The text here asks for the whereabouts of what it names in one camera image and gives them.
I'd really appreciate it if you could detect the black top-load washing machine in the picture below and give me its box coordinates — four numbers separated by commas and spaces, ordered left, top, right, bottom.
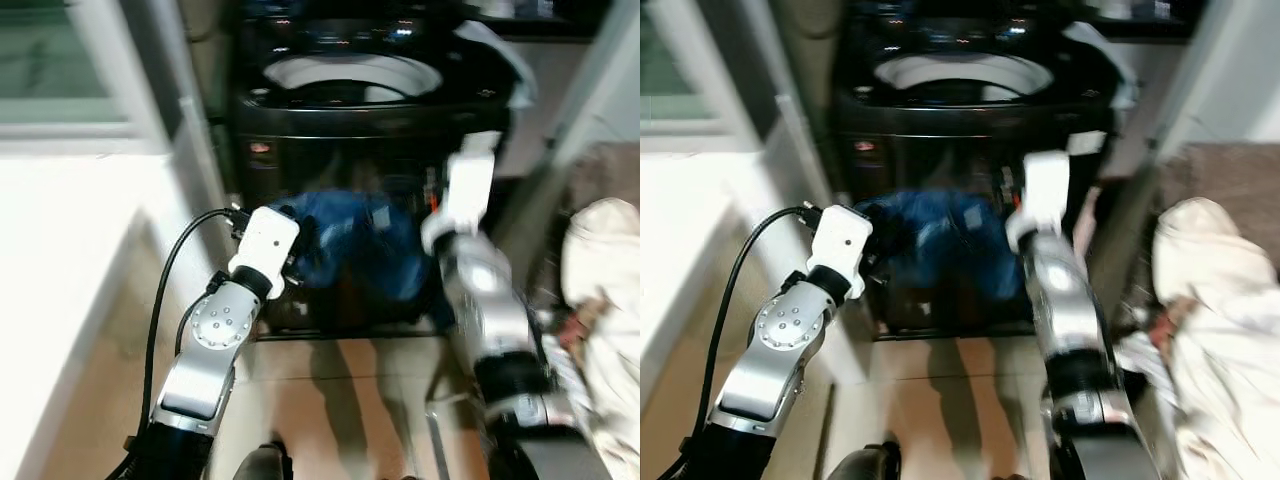
835, 0, 1117, 341
232, 0, 513, 337

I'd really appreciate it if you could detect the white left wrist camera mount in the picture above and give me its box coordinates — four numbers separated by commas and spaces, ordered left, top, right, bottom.
228, 205, 302, 299
805, 203, 874, 299

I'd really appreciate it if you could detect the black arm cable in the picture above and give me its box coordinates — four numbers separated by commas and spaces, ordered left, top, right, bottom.
700, 204, 823, 443
140, 206, 247, 443

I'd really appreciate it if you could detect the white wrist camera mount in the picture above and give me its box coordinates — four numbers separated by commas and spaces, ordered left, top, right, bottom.
1004, 150, 1072, 253
805, 203, 874, 299
420, 130, 502, 257
228, 205, 302, 299

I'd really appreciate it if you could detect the cream fabric bundle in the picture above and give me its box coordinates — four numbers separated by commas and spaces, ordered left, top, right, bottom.
1148, 197, 1280, 480
558, 197, 641, 480

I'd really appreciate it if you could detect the white cloth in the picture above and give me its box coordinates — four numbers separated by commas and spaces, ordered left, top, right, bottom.
1060, 20, 1142, 113
454, 20, 542, 109

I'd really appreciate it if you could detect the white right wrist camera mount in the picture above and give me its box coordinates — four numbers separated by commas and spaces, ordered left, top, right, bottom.
1004, 150, 1072, 253
420, 130, 502, 257

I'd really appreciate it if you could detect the blue denim garment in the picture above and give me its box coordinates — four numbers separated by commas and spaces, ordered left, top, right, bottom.
860, 189, 1023, 293
268, 189, 453, 307

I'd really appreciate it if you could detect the black robot left foot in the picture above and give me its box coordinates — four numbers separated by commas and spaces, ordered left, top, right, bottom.
234, 441, 297, 480
828, 442, 903, 480

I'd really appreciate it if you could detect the chrome metal frame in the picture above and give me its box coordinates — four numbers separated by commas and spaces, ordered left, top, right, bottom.
424, 394, 453, 480

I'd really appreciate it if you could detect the white washer tub rim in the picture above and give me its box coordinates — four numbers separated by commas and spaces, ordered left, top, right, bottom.
873, 52, 1055, 105
262, 52, 445, 105

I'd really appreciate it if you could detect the white framed window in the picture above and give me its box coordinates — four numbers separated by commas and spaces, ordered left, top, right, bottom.
640, 0, 749, 139
0, 0, 169, 153

